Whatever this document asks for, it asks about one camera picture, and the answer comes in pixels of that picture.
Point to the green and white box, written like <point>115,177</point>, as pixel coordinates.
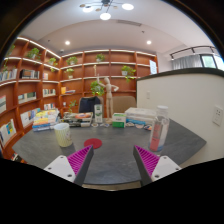
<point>119,120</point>

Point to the colourful book stack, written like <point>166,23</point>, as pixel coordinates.
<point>46,120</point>

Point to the round recessed ceiling light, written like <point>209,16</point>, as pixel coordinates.
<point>148,42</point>
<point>67,42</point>

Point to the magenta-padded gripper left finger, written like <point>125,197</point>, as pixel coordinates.
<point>66,166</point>

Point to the ceiling air vent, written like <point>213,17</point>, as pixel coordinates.
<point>129,23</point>

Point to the clear plastic water bottle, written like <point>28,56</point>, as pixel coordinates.
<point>159,133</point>

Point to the black ceiling track rail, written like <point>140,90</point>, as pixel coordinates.
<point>191,49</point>

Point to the window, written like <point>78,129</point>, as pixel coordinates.
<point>209,61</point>

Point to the flat round red coaster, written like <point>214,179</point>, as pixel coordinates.
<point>93,143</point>

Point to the branched ceiling lamp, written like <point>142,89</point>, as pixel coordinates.
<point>105,15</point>

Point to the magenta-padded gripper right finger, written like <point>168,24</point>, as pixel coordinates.
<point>156,166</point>

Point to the tan chair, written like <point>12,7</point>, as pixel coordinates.
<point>124,104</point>

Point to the white wall switch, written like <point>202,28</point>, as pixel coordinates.
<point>148,95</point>

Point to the yellow striped paper cup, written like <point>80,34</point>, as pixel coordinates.
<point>63,135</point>

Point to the small upright white-green carton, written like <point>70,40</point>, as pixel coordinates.
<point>98,114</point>

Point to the grey curtain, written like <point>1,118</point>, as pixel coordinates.
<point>186,62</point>

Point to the dark blue chair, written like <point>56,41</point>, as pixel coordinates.
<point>89,105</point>

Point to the small round sticker badge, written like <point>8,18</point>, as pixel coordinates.
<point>139,126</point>
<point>147,127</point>
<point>130,124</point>

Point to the wooden artist mannequin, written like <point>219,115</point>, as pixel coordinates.
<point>108,96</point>

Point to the wooden bookshelf unit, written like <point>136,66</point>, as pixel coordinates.
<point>30,86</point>

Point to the white wall socket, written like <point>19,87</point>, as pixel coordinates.
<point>217,115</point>

